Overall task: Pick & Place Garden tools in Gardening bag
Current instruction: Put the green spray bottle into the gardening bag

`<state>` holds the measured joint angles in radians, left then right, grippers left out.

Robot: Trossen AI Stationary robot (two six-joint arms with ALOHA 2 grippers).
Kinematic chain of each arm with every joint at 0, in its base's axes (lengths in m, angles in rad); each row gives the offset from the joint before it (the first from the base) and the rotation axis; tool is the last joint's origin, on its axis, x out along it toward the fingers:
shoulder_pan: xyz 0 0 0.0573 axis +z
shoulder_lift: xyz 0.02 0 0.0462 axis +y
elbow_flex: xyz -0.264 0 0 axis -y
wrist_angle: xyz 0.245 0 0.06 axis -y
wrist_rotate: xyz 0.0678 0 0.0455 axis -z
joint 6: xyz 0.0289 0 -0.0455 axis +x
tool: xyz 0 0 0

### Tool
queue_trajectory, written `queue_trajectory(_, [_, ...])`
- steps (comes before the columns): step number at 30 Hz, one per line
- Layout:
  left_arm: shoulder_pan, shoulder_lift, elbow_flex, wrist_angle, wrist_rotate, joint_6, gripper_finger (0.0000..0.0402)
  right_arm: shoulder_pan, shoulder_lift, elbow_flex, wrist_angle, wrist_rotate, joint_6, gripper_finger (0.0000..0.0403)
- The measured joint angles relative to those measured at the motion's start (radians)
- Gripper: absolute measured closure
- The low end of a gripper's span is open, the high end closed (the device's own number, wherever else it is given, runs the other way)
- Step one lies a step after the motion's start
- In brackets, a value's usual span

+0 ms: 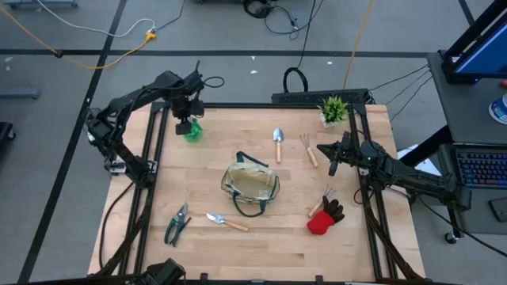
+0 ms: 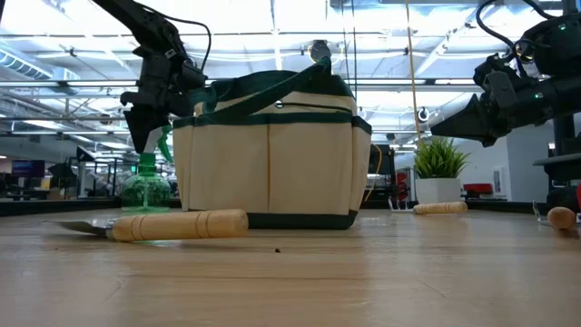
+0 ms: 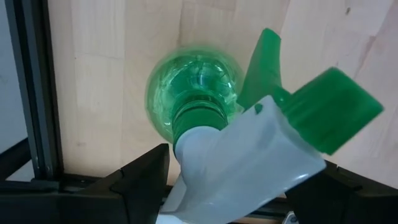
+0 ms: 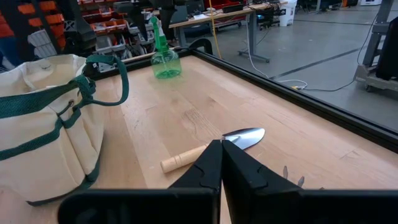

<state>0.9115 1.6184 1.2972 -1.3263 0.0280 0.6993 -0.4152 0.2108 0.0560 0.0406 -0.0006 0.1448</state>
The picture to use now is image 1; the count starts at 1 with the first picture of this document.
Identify white blue wipes tub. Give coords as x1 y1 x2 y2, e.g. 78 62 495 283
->
488 93 507 126

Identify black floor object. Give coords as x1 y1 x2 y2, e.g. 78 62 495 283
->
0 121 17 142

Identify beige green gardening bag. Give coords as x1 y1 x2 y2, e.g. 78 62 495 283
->
220 150 281 219

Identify green spray bottle white nozzle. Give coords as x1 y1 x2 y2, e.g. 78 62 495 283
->
184 117 204 143

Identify hand rake wooden handle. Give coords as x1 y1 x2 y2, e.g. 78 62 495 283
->
307 184 337 219
299 133 319 169

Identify black power strip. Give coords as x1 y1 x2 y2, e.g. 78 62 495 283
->
271 88 375 106

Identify thin black cable tangle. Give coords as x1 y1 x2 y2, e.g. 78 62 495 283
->
263 0 326 40

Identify green pruning shears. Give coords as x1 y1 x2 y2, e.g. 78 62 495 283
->
163 203 193 248

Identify white paper sheet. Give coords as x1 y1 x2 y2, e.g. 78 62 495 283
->
397 144 444 177

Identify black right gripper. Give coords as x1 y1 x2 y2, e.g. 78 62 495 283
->
316 132 360 177

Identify narrow trowel wooden handle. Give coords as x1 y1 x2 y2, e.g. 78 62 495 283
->
205 212 250 233

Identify black aluminium table frame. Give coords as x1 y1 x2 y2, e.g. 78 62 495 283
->
94 101 427 285

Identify black looped cable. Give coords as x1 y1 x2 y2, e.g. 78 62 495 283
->
282 0 318 94

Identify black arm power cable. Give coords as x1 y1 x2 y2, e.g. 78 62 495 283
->
97 181 135 272
417 196 507 257

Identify white cable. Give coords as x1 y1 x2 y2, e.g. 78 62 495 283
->
37 0 156 39

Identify red black gardening glove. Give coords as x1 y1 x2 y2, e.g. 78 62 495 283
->
307 196 345 236

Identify grey table base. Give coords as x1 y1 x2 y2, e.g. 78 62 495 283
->
2 0 79 10

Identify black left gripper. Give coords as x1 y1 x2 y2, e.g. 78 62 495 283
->
170 94 206 136

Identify yellow extension cable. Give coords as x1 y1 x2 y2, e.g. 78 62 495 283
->
342 0 375 90
0 6 158 70

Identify green plant white pot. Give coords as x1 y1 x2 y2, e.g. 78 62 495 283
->
316 95 349 129

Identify black computer monitor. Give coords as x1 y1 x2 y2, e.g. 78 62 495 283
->
440 0 507 85

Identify black cable coil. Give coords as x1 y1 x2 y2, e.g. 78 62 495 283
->
242 0 274 19

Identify grey floor bar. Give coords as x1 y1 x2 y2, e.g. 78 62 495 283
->
0 87 41 100

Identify wide trowel wooden handle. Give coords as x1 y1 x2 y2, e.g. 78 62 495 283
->
272 127 285 164

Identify backlit black keyboard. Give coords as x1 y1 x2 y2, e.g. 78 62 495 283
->
454 149 507 189

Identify dark grey side desk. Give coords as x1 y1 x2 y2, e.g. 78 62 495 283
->
426 51 507 235

